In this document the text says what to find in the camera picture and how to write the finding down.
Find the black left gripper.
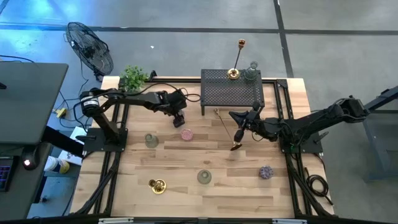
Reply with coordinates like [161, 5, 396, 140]
[169, 89, 188, 129]

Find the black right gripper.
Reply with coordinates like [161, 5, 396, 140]
[228, 102, 266, 144]

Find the tall gold candlestick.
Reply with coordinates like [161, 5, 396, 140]
[226, 39, 247, 81]
[213, 108, 243, 152]

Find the pink patterned candle tin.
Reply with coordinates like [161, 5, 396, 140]
[180, 128, 194, 142]

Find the green ribbed glass candle holder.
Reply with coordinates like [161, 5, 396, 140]
[144, 133, 160, 149]
[243, 60, 259, 82]
[197, 169, 213, 185]

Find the short gold candlestick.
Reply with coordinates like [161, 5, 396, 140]
[147, 178, 167, 195]

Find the black perforated metal shelf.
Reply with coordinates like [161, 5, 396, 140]
[200, 68, 266, 116]

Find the green plant in white pot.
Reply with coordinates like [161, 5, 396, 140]
[119, 64, 150, 93]

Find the silver bar on beam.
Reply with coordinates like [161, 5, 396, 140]
[98, 217, 134, 224]
[272, 218, 308, 224]

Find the white paper sheet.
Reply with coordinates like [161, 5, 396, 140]
[57, 126, 88, 166]

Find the black floor fan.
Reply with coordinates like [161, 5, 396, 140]
[64, 21, 114, 82]

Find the white blue yellow can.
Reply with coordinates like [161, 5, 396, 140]
[43, 155, 71, 174]

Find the grey blue side table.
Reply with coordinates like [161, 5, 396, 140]
[362, 85, 398, 183]

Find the dark grey desk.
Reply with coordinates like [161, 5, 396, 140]
[0, 61, 70, 221]

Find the black computer mouse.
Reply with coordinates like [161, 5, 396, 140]
[21, 151, 40, 171]

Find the black keyboard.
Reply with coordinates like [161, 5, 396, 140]
[0, 155, 15, 192]

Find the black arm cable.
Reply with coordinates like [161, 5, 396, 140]
[136, 82, 201, 103]

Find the black aluminium table frame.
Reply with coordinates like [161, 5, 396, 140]
[70, 76, 335, 218]

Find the coiled black cable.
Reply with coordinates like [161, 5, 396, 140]
[303, 166, 335, 206]

